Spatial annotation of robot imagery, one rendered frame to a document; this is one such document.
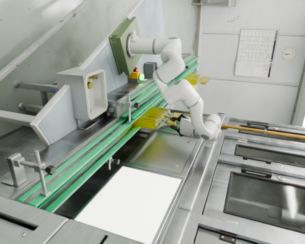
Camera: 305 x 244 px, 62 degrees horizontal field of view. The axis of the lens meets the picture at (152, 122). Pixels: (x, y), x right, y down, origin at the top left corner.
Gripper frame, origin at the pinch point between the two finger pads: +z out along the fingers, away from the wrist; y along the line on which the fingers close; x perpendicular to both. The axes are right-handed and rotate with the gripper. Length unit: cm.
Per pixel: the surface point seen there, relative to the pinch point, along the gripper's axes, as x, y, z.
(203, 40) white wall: -535, -5, 241
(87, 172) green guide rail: 61, -4, 5
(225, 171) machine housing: 4.7, -16.7, -35.9
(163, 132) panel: -7.0, -12.2, 11.9
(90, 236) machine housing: 98, 21, -42
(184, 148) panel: 3.8, -12.5, -10.0
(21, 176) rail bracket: 87, 8, 7
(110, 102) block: 26.6, 15.0, 24.4
